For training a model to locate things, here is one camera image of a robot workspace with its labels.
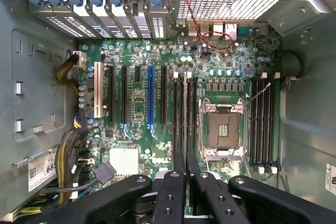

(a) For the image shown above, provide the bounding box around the thin grey wire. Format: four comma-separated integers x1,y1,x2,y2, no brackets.
277,161,291,194

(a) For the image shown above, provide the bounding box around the thin metal locking lever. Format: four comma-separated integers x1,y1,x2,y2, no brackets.
246,82,272,104

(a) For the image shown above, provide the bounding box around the metal CPU socket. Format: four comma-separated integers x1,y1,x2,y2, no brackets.
198,97,249,161

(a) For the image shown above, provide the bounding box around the yellow black power cable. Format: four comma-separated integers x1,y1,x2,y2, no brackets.
56,50,88,96

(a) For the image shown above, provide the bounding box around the white PCI expansion slot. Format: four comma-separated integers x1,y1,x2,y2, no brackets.
93,61,104,119

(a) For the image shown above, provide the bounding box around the white power supply label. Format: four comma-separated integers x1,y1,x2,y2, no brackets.
27,152,58,194

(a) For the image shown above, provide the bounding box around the perforated metal slot cover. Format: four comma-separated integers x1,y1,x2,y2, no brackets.
149,7,166,40

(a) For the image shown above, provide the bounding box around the white case sticker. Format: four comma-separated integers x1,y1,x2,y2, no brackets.
325,163,336,191

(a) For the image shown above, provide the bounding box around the green Dell motherboard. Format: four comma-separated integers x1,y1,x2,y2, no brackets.
78,23,281,183

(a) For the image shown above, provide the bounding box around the blue expansion slot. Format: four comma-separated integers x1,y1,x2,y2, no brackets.
147,66,155,125

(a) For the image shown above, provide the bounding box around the black RAM slot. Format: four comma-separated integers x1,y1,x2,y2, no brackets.
173,71,180,154
257,71,264,174
262,73,270,169
179,72,186,154
269,71,278,175
192,72,198,156
250,73,258,168

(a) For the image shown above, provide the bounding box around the long black expansion slot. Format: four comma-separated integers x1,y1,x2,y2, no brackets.
160,66,168,125
121,66,129,125
109,65,117,124

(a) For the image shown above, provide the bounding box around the grey metal PC case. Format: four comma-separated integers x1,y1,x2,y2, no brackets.
0,0,336,224

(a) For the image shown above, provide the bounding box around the black data cable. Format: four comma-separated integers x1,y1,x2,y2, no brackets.
44,166,98,196

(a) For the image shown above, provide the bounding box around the silver chipset heatsink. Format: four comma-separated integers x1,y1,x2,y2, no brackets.
108,146,140,176

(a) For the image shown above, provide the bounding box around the thick yellow black cable bundle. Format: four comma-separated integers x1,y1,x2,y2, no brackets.
54,113,89,206

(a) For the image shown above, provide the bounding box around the red and black wire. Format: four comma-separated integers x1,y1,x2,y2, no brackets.
185,0,237,52

